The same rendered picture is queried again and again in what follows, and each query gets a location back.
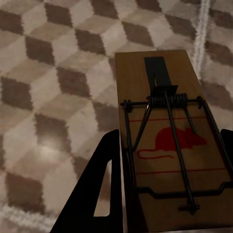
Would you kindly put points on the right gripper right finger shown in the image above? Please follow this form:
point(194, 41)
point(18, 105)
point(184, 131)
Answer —
point(227, 136)

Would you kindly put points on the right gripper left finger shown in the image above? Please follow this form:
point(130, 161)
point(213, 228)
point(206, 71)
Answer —
point(77, 215)

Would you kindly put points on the mousetrap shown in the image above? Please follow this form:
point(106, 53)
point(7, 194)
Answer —
point(177, 173)

